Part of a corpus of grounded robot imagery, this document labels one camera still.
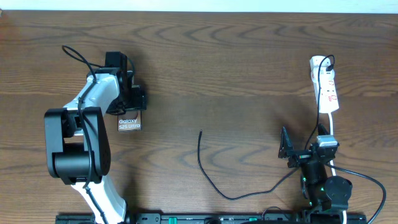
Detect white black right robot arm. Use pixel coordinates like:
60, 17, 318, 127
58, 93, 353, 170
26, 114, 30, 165
278, 124, 353, 213

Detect black charger cable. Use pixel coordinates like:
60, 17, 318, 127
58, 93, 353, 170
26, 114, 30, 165
197, 54, 336, 201

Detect white power strip cord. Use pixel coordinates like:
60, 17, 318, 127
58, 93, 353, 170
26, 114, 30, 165
327, 112, 348, 224

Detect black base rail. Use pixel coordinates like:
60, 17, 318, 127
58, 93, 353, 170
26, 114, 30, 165
54, 210, 367, 224

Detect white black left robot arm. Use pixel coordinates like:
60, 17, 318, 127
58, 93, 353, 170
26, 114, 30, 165
44, 67, 146, 223

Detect white power strip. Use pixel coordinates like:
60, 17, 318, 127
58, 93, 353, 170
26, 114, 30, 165
310, 55, 339, 114

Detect white usb charger adapter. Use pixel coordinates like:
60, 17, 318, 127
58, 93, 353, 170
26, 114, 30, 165
314, 67, 335, 80

